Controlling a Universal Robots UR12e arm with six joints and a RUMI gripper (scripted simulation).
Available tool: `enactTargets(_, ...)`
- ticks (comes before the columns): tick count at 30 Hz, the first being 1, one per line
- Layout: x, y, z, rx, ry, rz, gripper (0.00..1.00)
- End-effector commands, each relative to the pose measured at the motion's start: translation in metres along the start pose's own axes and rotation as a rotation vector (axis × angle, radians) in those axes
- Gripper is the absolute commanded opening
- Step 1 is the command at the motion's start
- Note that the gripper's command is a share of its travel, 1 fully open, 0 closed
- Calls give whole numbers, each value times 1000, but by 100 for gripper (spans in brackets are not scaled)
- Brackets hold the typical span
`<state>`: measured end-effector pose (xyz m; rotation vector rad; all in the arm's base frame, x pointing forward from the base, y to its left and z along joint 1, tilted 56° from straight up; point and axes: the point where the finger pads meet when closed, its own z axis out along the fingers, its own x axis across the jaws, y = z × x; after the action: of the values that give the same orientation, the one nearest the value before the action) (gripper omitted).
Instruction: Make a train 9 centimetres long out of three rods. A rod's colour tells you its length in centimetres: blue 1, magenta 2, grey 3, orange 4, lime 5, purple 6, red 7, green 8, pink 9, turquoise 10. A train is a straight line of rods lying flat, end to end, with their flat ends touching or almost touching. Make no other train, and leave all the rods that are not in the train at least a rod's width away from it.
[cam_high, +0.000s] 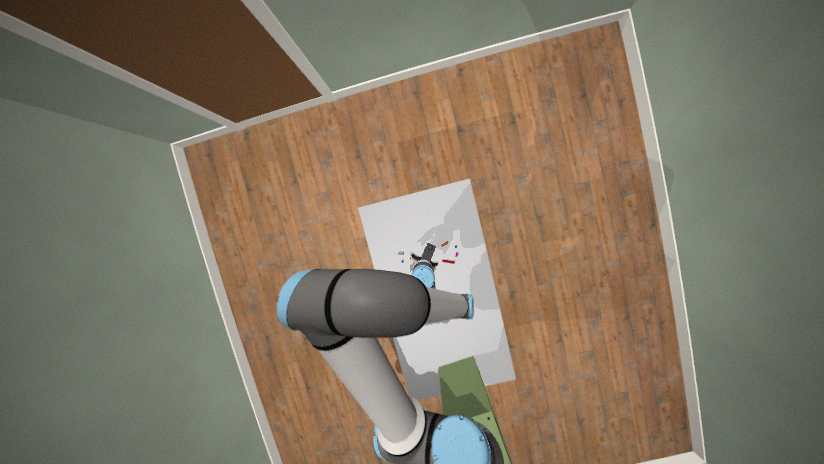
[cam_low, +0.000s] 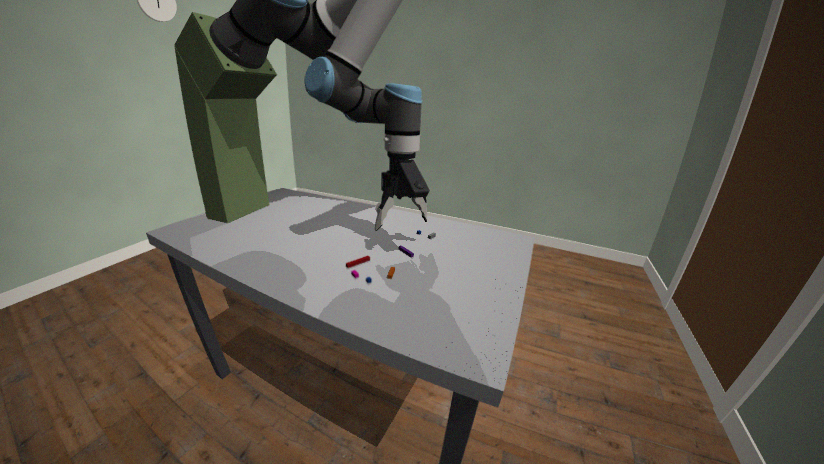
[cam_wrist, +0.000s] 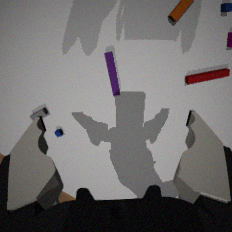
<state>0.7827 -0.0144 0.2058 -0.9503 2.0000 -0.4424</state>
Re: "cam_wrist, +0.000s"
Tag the purple rod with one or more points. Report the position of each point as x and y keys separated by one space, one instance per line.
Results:
x=112 y=73

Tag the magenta rod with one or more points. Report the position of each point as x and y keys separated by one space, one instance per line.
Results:
x=229 y=39

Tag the grey rod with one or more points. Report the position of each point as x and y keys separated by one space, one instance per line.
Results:
x=42 y=112

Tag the red rod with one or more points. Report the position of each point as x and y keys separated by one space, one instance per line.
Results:
x=207 y=76

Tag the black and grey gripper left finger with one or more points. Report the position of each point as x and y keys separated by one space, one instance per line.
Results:
x=29 y=180

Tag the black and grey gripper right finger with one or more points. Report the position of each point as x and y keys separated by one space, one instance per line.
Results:
x=204 y=173

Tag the orange rod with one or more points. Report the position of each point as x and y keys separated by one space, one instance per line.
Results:
x=179 y=9

